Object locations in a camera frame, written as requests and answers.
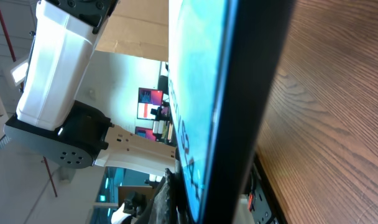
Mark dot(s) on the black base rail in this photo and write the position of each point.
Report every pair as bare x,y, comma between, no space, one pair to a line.
262,201

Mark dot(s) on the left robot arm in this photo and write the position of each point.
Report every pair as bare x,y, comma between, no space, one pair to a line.
49,120

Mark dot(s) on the blue Samsung Galaxy smartphone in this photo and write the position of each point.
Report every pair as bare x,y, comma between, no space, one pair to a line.
222,57

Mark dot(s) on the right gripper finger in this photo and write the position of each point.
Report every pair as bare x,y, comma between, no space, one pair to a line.
162,208

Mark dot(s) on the background computer monitor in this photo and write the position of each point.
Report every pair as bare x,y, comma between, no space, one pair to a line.
148,100

